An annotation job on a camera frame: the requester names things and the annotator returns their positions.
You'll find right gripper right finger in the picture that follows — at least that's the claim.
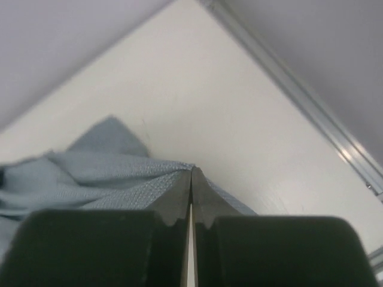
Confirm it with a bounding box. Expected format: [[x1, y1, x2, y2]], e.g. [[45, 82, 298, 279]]
[[191, 168, 378, 286]]

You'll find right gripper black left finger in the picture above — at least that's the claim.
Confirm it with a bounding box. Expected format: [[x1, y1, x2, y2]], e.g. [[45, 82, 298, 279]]
[[1, 171, 192, 286]]

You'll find grey-blue pillowcase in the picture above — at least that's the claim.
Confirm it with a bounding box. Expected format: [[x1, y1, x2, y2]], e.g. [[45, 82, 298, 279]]
[[0, 114, 258, 258]]

